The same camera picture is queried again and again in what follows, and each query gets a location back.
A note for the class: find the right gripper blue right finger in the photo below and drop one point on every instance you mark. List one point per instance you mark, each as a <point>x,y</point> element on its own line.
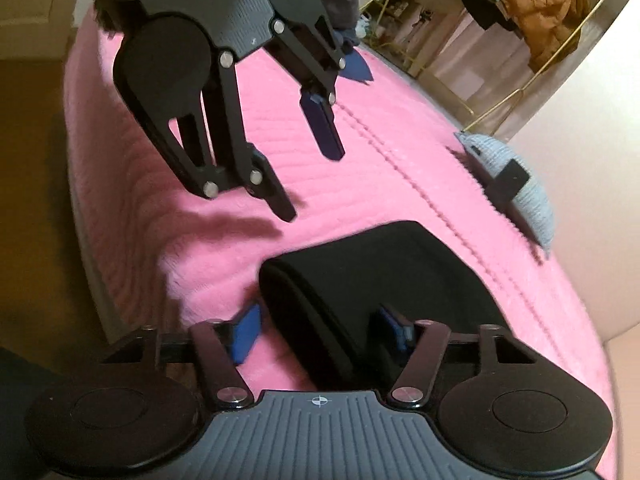
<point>398,327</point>

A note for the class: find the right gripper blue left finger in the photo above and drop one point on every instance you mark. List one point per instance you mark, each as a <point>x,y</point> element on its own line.
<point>244,329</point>

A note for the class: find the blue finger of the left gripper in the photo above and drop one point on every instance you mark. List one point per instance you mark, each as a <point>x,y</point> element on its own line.
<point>320,118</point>
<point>267,186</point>

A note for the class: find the black trousers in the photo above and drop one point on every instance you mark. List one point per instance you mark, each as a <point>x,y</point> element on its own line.
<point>327,301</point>

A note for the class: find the pile of dark clothes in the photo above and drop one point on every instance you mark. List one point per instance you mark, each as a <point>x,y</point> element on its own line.
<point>343,17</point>

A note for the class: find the gold clothes rack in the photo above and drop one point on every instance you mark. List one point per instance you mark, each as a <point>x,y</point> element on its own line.
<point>481,77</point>

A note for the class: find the pink bed blanket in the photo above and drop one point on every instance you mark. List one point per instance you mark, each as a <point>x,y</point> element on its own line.
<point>156,254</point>

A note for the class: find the grey knitted pillow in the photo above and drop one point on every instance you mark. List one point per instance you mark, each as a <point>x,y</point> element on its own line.
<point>531,211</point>

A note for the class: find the orange puffer jacket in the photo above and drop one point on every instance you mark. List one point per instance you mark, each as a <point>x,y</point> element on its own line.
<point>545,25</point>

